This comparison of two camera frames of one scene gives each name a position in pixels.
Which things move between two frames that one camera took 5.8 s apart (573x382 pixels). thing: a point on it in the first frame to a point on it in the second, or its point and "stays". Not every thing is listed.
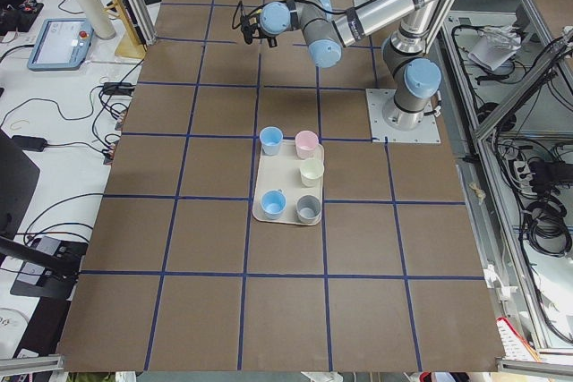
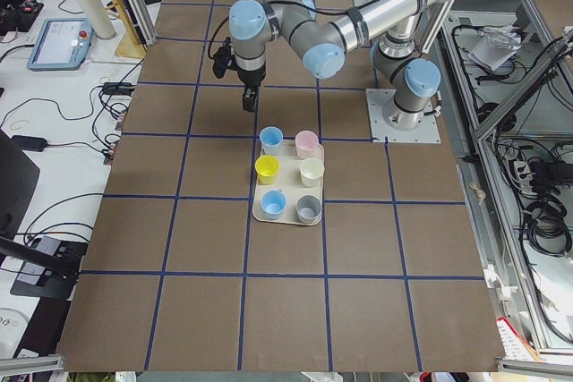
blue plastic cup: [270, 139] stays
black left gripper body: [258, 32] to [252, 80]
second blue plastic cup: [273, 203] stays
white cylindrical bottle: [100, 21] stays
